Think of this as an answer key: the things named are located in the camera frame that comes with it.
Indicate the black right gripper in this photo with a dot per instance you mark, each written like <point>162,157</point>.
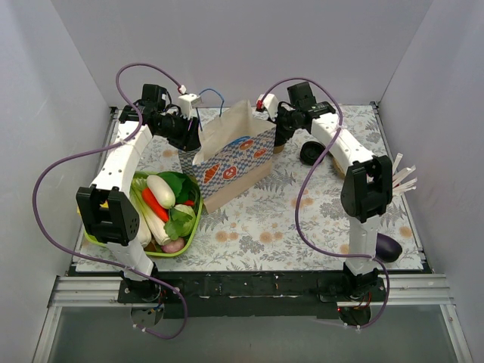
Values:
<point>280,138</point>

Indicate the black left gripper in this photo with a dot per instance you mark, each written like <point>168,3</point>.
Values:
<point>190,140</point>

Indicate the brown paper coffee cup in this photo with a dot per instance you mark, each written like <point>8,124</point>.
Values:
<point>278,148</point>

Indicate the blue checkered paper bag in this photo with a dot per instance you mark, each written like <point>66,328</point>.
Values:
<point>235,152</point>

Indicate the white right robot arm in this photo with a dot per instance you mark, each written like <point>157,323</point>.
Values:
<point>366,192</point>

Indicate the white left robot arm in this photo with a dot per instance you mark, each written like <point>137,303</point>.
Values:
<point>125,212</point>

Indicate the green leafy vegetable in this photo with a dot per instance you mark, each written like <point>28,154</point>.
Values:
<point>181,186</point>

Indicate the white radish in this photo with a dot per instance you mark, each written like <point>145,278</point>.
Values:
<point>161,191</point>
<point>144,234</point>

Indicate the brown cardboard cup carrier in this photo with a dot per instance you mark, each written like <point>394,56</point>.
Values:
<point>340,164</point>

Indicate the red chili pepper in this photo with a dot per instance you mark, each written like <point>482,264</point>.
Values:
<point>152,202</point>

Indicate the green cabbage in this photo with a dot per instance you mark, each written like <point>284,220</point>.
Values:
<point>181,222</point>

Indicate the pink onion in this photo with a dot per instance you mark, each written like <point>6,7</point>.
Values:
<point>174,246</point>

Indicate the floral table mat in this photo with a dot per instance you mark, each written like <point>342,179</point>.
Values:
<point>256,230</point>

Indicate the green vegetable basket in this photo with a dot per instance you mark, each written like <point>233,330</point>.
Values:
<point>153,218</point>

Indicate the purple eggplant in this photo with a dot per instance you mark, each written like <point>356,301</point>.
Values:
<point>387,249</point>

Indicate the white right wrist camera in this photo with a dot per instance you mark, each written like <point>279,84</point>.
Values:
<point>269,104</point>

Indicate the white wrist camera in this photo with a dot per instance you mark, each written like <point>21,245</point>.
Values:
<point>269,104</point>
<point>187,101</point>

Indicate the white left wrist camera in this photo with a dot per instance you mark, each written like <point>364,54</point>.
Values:
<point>187,101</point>

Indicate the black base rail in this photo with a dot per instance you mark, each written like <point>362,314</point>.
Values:
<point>261,294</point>

